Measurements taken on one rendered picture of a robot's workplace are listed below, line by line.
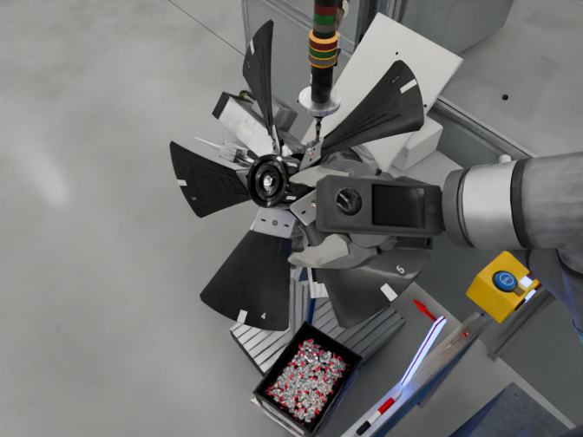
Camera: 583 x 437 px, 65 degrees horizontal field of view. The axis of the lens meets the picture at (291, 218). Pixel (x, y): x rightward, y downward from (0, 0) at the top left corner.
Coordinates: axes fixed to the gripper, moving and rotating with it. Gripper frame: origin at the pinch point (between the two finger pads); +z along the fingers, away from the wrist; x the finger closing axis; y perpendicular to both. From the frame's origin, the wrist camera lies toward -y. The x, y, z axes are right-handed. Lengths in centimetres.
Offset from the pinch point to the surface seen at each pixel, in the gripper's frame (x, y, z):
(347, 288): -9.6, 36.5, 17.9
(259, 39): 45, 29, 37
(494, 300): -12, 68, 0
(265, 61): 40, 29, 35
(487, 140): 34, 104, 14
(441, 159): 31, 106, 29
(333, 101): 21.7, 19.9, 9.1
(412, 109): 23.1, 35.3, 2.9
